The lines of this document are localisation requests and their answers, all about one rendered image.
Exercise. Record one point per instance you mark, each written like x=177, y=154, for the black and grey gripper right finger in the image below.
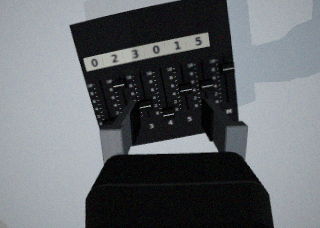
x=227, y=135

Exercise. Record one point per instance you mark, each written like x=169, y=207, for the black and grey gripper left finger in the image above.
x=117, y=138

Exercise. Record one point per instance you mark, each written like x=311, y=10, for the black lighting desk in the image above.
x=153, y=55

